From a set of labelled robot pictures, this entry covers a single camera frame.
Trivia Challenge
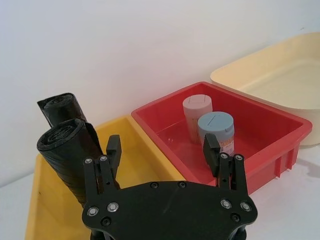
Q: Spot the red plastic bin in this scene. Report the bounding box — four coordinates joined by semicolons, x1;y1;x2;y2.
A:
131;81;314;196

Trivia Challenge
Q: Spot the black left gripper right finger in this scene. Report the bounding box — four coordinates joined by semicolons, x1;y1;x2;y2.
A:
202;133;250;199

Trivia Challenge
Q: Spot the cream plastic bin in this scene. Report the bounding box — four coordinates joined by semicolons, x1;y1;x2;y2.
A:
210;31;320;151

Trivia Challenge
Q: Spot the black garbage bag roll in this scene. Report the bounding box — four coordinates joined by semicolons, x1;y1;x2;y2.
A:
36;92;87;128
36;118;103;210

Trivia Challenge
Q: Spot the blue-lidded cylindrical container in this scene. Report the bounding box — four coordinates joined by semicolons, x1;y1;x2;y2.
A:
197;111;236;156

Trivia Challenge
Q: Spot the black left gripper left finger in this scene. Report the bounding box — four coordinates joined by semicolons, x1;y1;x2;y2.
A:
83;134;123;205

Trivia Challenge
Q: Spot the yellow plastic bin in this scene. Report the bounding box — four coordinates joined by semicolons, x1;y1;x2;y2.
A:
24;115;187;240

